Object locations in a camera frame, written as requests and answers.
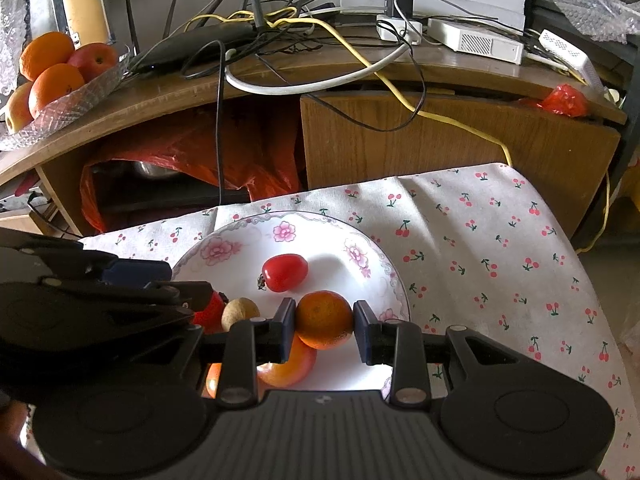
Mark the large orange tomato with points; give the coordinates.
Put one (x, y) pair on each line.
(290, 367)

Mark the brown longan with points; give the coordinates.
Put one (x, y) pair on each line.
(240, 312)

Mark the yellow board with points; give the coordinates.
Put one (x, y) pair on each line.
(85, 0)

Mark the red apple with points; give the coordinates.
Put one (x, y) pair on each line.
(95, 61)

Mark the wooden desk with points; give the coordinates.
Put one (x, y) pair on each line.
(450, 155)

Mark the cherry print tablecloth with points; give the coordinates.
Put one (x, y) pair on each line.
(475, 260)

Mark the wooden side shelf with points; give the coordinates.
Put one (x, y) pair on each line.
(20, 222)

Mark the small red plastic bag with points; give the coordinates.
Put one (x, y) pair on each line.
(565, 101)

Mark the white perforated router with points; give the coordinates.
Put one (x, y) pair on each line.
(567, 55)

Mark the white power adapter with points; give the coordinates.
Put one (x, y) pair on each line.
(400, 30)

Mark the metal pot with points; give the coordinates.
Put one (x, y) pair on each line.
(155, 170)

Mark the black router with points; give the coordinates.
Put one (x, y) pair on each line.
(200, 42)

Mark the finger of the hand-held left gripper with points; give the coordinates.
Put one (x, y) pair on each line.
(185, 295)
(137, 272)

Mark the yellowish apple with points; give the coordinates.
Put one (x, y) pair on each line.
(17, 108)

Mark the white lace cloth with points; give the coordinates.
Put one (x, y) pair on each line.
(10, 35)

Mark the large red plastic bag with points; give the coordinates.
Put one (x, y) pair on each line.
(200, 155)

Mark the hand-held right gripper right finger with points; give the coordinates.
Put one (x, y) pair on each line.
(362, 332)

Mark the black plug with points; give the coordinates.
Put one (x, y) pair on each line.
(399, 5)

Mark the bubble wrap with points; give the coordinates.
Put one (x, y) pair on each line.
(585, 10)

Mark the large orange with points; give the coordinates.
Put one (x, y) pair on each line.
(45, 54)
(55, 89)

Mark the white vented box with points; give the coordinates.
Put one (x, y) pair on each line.
(475, 40)

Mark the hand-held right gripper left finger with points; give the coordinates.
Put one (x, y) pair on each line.
(287, 330)

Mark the oblong red cherry tomato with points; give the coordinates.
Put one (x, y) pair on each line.
(212, 312)
(284, 272)

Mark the mandarin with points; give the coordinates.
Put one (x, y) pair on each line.
(324, 320)

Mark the white floral bowl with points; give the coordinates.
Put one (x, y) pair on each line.
(322, 247)

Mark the glass fruit dish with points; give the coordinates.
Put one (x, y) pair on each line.
(75, 102)

